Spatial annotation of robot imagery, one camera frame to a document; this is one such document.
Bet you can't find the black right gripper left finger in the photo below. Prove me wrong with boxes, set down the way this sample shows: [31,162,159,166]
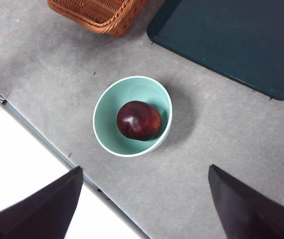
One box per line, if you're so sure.
[0,166,84,239]

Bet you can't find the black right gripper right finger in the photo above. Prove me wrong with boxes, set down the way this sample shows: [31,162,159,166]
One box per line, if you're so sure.
[208,164,284,239]

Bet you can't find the teal ceramic bowl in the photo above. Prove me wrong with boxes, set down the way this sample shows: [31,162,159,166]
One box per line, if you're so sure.
[92,75,174,158]

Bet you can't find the dark red plum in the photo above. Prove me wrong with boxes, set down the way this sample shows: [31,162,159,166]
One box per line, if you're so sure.
[116,100,163,142]

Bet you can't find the brown wicker basket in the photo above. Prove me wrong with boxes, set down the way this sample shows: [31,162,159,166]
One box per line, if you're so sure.
[47,0,150,38]

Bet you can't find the dark green plastic tray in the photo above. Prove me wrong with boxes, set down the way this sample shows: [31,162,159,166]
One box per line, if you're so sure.
[146,0,284,102]

